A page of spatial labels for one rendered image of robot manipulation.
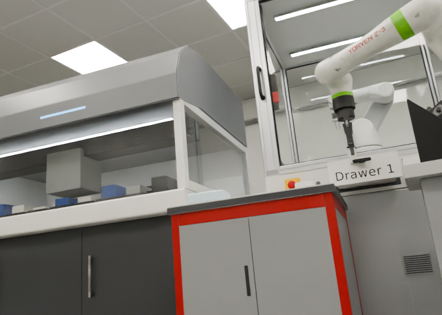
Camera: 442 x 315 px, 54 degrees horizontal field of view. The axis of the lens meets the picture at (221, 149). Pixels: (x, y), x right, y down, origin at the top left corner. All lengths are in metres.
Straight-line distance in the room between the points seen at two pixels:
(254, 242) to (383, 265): 0.72
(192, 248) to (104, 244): 0.78
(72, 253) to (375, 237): 1.49
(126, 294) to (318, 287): 1.05
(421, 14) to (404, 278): 1.07
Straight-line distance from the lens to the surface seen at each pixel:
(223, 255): 1.57
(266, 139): 2.21
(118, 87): 2.37
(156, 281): 2.14
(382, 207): 2.08
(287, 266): 1.51
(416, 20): 1.81
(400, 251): 2.07
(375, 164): 1.92
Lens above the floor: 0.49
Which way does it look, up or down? 16 degrees up
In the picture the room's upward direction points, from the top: 5 degrees counter-clockwise
